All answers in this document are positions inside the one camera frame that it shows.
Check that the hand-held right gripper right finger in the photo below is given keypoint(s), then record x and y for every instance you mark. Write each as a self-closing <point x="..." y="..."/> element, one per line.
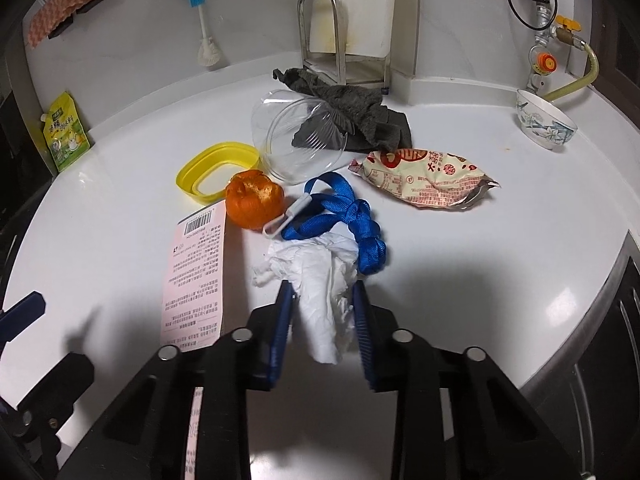
<point x="362" y="332"/>

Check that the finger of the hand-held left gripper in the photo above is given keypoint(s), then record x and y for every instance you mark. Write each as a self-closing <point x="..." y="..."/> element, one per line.
<point x="22" y="312"/>
<point x="50" y="390"/>

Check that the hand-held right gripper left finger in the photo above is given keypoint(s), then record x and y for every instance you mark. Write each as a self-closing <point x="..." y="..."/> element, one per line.
<point x="280" y="330"/>

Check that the white tissue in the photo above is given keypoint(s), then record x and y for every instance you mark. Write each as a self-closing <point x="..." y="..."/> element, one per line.
<point x="320" y="285"/>

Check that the pink printed paper label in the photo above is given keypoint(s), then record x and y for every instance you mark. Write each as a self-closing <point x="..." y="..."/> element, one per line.
<point x="195" y="270"/>

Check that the white plastic clip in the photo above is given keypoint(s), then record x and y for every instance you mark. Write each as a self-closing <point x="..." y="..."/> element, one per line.
<point x="295" y="210"/>

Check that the orange tangerine peel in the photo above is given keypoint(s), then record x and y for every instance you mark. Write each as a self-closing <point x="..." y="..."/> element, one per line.
<point x="250" y="200"/>

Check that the printed snack packet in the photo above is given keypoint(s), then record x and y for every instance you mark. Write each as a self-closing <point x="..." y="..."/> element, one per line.
<point x="425" y="175"/>

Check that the clear plastic cup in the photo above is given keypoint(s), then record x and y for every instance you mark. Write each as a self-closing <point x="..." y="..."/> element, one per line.
<point x="280" y="125"/>

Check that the dark grey cloth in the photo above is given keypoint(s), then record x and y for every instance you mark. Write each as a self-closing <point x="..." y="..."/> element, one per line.
<point x="360" y="105"/>

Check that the black range hood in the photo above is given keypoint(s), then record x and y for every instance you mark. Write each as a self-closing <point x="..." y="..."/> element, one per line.
<point x="20" y="135"/>

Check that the green stand-up pouch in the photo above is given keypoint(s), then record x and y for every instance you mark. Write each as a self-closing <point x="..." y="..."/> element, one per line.
<point x="65" y="140"/>

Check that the white floral bowl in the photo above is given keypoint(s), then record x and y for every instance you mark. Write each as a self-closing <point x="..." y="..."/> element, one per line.
<point x="545" y="125"/>

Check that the metal cutting board rack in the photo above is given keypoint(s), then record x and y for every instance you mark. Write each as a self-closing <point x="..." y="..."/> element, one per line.
<point x="341" y="35"/>

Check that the orange wavy sponge cloth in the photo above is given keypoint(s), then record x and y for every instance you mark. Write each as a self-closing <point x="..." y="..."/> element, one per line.
<point x="60" y="5"/>

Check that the white cutting board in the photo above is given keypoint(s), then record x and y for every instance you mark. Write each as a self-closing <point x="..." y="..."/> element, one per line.
<point x="365" y="5"/>

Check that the brass gas valve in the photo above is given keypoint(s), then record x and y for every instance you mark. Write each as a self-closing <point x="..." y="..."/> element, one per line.
<point x="562" y="35"/>

